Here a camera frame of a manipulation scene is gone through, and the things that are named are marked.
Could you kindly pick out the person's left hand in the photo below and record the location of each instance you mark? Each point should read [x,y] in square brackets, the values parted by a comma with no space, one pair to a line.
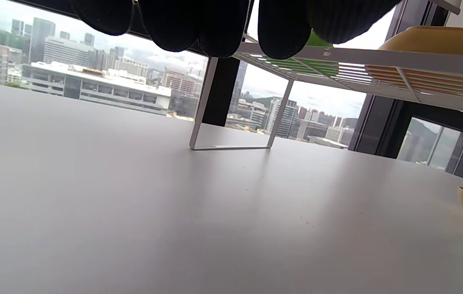
[215,24]

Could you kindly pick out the green small dish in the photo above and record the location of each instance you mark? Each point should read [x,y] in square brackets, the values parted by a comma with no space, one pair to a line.
[317,41]

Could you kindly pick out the black window frame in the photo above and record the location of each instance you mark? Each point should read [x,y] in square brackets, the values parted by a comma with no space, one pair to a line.
[219,94]

